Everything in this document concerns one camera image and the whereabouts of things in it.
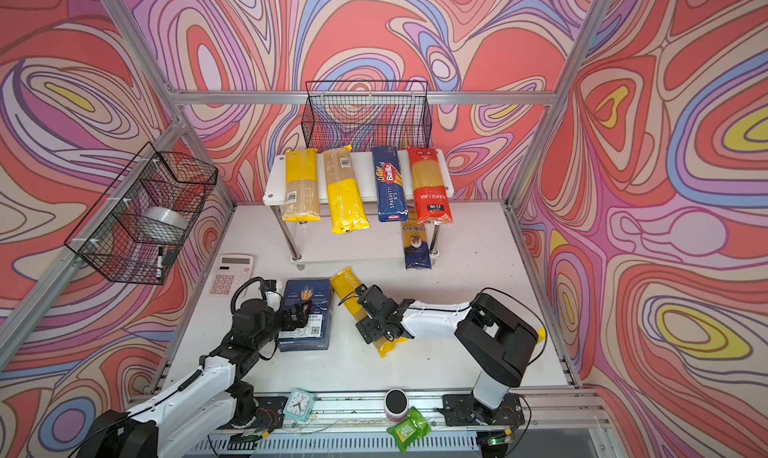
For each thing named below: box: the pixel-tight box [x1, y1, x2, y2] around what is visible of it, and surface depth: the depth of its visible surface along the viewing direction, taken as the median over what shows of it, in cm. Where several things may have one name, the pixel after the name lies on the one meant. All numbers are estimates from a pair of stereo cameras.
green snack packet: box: [386, 406, 432, 456], surface depth 72 cm
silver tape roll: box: [139, 206, 190, 241], surface depth 74 cm
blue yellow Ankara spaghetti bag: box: [402, 209, 432, 270], surface depth 98 cm
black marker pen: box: [156, 246, 163, 280], surface depth 74 cm
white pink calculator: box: [210, 253, 255, 298], surface depth 98 cm
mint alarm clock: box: [283, 388, 315, 423], surface depth 75 cm
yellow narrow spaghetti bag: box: [322, 145, 370, 235], surface depth 74 cm
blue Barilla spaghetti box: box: [372, 146, 409, 223], surface depth 73 cm
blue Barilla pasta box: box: [277, 278, 332, 352], surface depth 84 cm
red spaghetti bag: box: [407, 147, 453, 224], surface depth 75 cm
